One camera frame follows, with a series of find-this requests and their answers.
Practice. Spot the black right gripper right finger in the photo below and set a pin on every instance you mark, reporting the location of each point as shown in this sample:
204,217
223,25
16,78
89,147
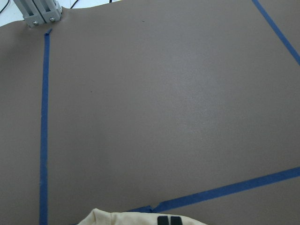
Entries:
175,220

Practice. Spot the aluminium frame post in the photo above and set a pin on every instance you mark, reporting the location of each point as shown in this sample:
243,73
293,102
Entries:
38,12

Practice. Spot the beige long sleeve shirt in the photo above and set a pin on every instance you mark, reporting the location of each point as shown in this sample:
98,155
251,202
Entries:
100,217

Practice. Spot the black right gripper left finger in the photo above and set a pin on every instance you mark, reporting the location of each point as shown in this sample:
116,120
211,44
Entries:
162,220

